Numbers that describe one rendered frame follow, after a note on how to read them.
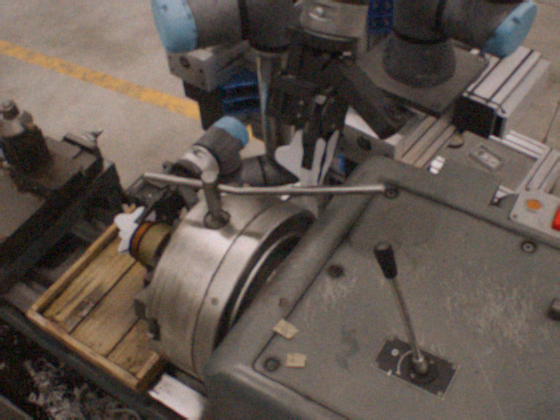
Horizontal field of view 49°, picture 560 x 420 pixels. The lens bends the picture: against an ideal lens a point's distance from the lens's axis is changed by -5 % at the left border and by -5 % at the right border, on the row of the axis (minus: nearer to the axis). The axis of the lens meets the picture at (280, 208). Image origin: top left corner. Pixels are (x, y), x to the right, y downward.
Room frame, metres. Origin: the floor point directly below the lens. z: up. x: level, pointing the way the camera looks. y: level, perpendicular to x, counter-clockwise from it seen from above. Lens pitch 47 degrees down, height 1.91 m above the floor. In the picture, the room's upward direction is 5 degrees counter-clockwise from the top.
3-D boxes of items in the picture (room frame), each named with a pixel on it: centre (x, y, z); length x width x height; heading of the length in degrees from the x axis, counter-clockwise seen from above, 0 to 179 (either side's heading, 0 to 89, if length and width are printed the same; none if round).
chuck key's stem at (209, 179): (0.62, 0.09, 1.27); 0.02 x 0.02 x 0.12; 70
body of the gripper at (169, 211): (0.84, 0.21, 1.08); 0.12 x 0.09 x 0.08; 143
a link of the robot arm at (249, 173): (0.96, 0.09, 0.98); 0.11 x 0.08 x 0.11; 101
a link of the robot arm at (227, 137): (0.96, 0.11, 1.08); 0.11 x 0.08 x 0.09; 143
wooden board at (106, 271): (0.77, 0.30, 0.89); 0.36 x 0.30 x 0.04; 145
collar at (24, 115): (1.04, 0.54, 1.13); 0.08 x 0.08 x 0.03
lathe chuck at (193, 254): (0.62, 0.09, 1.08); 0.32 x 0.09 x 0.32; 145
